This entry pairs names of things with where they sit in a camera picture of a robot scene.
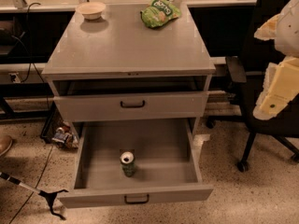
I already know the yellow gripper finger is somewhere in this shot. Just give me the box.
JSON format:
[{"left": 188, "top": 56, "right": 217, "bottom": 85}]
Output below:
[
  {"left": 253, "top": 56, "right": 299, "bottom": 120},
  {"left": 254, "top": 14, "right": 279, "bottom": 41}
]

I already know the green soda can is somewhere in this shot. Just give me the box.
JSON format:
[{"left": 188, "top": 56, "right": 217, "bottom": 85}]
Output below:
[{"left": 120, "top": 151, "right": 135, "bottom": 177}]

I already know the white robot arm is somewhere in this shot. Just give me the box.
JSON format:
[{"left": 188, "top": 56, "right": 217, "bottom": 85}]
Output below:
[{"left": 253, "top": 0, "right": 299, "bottom": 120}]

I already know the open grey middle drawer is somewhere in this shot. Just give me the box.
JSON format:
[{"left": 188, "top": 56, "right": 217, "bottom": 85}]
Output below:
[{"left": 59, "top": 119, "right": 213, "bottom": 208}]

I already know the grey drawer cabinet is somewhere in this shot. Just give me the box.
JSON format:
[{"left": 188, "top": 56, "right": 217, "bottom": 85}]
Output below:
[{"left": 42, "top": 4, "right": 215, "bottom": 138}]

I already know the closed grey upper drawer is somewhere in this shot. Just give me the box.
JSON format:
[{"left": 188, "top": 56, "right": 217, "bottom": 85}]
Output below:
[{"left": 54, "top": 91, "right": 207, "bottom": 122}]

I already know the black office chair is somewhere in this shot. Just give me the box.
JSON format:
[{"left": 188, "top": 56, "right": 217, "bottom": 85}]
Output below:
[{"left": 206, "top": 0, "right": 299, "bottom": 172}]

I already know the green chip bag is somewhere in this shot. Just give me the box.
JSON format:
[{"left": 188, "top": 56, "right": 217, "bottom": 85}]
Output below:
[{"left": 140, "top": 0, "right": 181, "bottom": 29}]

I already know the beige bowl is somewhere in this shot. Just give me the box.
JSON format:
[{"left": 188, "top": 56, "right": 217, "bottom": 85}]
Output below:
[{"left": 76, "top": 2, "right": 106, "bottom": 20}]

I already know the black grabber stick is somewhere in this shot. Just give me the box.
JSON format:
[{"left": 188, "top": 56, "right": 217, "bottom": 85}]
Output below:
[{"left": 0, "top": 172, "right": 66, "bottom": 220}]

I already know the brown shoe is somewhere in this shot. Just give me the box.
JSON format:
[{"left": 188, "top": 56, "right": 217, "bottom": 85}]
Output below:
[{"left": 0, "top": 135, "right": 13, "bottom": 156}]

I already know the black power cable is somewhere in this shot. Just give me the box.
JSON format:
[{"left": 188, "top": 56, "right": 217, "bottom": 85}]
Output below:
[{"left": 11, "top": 2, "right": 52, "bottom": 110}]

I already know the white wall outlet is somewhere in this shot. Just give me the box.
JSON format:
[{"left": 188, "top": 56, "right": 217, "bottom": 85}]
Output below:
[{"left": 9, "top": 73, "right": 21, "bottom": 83}]

